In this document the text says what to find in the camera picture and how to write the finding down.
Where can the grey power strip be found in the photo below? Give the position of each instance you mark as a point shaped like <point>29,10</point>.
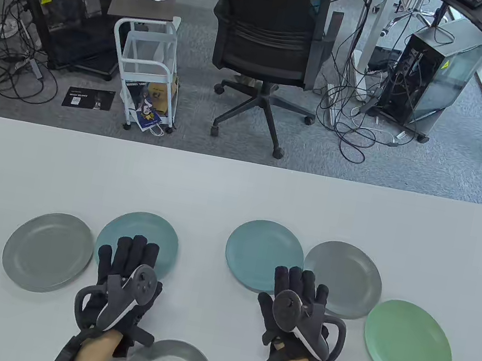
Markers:
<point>32,68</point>

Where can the grey tracking controller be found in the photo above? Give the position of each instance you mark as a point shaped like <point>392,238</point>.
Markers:
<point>288,310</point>
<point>140,281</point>

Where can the person's right hand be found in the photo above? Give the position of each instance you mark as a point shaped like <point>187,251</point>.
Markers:
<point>297,281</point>

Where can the person's left forearm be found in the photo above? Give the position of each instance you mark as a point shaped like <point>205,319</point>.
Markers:
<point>96,355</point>

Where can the blue printed bag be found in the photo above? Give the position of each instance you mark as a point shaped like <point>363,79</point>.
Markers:
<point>145,103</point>

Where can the black office chair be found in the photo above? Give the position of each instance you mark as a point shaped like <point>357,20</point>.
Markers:
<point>269,18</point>

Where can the brown paper bag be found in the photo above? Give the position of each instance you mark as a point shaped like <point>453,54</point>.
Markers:
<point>161,94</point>

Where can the person's left hand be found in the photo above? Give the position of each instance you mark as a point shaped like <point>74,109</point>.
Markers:
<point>130,254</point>

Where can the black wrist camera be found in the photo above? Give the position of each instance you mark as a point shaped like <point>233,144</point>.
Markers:
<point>143,337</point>

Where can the black keyboard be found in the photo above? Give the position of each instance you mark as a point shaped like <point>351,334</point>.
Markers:
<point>470,1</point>

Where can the teal plate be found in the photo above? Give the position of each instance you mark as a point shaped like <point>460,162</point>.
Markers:
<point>257,248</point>
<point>144,226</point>

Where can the black leaflet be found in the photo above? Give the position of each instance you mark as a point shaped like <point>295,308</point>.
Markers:
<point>87,98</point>

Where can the black glass computer case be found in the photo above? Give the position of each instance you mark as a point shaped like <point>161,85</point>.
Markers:
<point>64,19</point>

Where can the green plate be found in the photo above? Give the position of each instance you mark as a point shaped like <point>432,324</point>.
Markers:
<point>407,345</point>

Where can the white rolling cart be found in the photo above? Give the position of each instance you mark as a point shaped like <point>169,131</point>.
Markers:
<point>149,63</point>

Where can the black forearm electronics box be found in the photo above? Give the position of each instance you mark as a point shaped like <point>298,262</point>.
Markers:
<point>63,356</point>

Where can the black computer tower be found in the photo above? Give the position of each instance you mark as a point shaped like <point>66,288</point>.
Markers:
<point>445,81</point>

